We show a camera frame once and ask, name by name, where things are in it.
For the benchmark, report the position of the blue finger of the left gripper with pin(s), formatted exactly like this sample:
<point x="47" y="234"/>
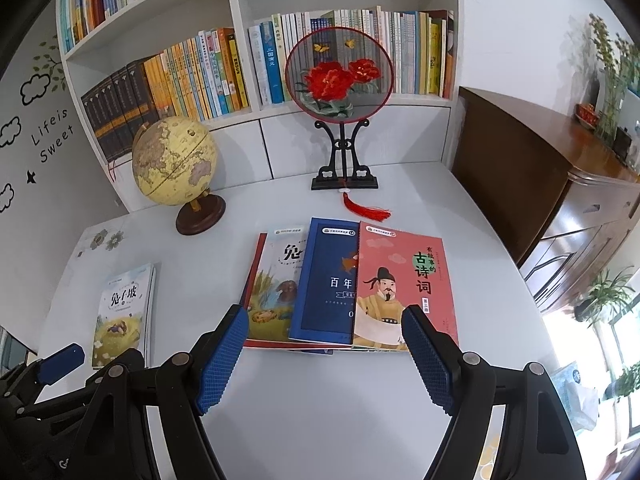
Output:
<point x="60" y="364"/>

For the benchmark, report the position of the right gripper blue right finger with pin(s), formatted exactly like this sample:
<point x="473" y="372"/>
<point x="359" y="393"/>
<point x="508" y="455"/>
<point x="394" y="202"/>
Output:
<point x="462" y="384"/>

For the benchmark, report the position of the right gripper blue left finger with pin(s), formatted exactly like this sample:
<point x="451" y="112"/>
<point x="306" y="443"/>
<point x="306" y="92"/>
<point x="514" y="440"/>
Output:
<point x="188" y="385"/>

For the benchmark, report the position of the pink poetry book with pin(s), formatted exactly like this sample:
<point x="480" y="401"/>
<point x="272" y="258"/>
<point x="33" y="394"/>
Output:
<point x="395" y="270"/>

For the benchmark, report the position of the blue fairy tale book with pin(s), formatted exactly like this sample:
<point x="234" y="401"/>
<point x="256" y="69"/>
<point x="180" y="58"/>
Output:
<point x="324" y="311"/>

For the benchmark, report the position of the red bottom book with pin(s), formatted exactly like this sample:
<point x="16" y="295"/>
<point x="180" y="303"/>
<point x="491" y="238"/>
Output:
<point x="248" y="279"/>

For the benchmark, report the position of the rabbit hill book on left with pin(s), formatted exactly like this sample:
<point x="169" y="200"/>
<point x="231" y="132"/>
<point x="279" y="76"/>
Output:
<point x="124" y="318"/>

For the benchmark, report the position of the rabbit hill book in stack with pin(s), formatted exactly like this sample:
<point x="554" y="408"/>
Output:
<point x="275" y="284"/>

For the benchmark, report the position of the potted green plant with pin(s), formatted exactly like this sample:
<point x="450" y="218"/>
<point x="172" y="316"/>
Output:
<point x="608" y="296"/>

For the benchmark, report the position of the red tassel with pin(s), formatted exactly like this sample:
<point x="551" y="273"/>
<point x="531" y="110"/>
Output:
<point x="370" y="213"/>

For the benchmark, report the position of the dark brown wooden cabinet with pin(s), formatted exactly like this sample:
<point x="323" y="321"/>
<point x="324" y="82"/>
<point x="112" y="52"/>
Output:
<point x="556" y="196"/>

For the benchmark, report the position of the antique yellow globe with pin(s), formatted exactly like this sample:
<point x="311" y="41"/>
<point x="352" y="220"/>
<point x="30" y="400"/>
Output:
<point x="173" y="162"/>

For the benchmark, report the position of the black book set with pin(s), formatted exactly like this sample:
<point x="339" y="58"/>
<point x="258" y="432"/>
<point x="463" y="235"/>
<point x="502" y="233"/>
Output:
<point x="118" y="106"/>

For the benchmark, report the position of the orange yellow book row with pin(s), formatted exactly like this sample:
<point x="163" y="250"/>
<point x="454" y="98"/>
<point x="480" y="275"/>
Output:
<point x="200" y="77"/>

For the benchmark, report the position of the embroidered round fan on stand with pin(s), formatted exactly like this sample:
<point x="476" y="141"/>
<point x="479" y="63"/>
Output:
<point x="340" y="76"/>

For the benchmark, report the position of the right shelf book row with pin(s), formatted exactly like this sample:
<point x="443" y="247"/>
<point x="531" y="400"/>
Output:
<point x="420" y="45"/>

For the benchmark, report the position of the white bookshelf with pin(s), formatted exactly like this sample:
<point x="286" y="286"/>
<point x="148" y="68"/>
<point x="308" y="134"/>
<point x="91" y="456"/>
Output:
<point x="262" y="142"/>

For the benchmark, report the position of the bamboo plant on cabinet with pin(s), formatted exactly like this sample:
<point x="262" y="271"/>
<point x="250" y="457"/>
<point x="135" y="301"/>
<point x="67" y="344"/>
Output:
<point x="617" y="70"/>

